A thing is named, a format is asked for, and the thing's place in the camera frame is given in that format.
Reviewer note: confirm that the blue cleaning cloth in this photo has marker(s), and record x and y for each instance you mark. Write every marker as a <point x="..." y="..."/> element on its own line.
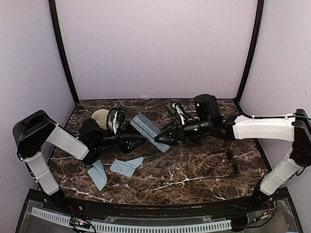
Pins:
<point x="126" y="168"/>
<point x="98" y="175"/>

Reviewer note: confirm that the white slotted cable duct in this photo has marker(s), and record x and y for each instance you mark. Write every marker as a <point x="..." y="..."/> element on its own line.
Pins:
<point x="134" y="225"/>

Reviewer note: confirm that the dark sunglasses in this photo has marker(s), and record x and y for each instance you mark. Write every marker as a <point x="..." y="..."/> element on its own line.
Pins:
<point x="220" y="164"/>

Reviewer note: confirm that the cream paper cup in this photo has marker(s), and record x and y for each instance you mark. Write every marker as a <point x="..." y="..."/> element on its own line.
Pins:
<point x="100" y="116"/>

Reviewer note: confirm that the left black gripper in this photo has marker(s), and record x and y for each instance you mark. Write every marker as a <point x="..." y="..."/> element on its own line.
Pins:
<point x="124" y="144"/>

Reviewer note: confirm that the grey glasses case green lining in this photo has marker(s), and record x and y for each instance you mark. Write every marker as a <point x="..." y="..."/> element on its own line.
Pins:
<point x="149" y="130"/>

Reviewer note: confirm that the black front rail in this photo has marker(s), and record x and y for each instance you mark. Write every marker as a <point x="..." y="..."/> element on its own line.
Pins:
<point x="100" y="210"/>

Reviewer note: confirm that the right black frame post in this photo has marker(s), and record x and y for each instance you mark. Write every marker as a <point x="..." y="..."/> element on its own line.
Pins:
<point x="251" y="51"/>

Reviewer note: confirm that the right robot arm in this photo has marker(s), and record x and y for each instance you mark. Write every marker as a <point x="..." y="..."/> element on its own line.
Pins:
<point x="294" y="128"/>

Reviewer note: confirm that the black frame post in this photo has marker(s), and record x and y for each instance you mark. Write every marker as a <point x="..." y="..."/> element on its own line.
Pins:
<point x="251" y="51"/>
<point x="61" y="50"/>

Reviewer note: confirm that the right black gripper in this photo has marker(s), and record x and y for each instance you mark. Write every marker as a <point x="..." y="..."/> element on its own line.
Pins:
<point x="177" y="132"/>

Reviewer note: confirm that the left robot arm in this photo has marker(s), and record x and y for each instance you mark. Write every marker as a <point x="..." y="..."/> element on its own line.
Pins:
<point x="31" y="133"/>

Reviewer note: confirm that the left black frame post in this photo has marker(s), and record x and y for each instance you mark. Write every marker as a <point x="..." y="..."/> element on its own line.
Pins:
<point x="61" y="50"/>

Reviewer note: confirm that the folded blue cleaning cloth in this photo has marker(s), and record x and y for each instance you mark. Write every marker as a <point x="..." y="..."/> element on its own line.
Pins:
<point x="98" y="175"/>

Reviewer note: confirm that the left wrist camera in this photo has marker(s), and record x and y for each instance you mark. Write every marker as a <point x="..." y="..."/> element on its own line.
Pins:
<point x="117" y="120"/>

